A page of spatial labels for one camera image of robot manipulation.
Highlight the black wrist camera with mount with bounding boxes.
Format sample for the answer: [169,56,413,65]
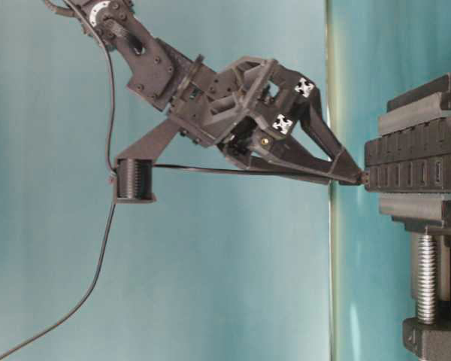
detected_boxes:
[114,119,180,204]

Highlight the thin black camera cable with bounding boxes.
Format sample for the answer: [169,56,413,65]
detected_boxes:
[97,37,117,177]

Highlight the black USB cable with plug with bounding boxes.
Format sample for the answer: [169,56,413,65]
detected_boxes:
[0,163,366,361]

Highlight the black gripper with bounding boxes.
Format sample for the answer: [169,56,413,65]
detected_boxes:
[167,56,362,185]

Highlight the black bench vise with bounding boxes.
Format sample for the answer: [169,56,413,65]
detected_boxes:
[378,73,451,360]

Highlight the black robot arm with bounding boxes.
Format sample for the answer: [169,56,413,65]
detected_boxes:
[47,1,363,185]

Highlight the silver threaded vise screw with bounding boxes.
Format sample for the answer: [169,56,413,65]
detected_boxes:
[416,234,437,325]

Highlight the black multi-port USB hub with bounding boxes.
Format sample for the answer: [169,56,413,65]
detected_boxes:
[365,117,451,193]

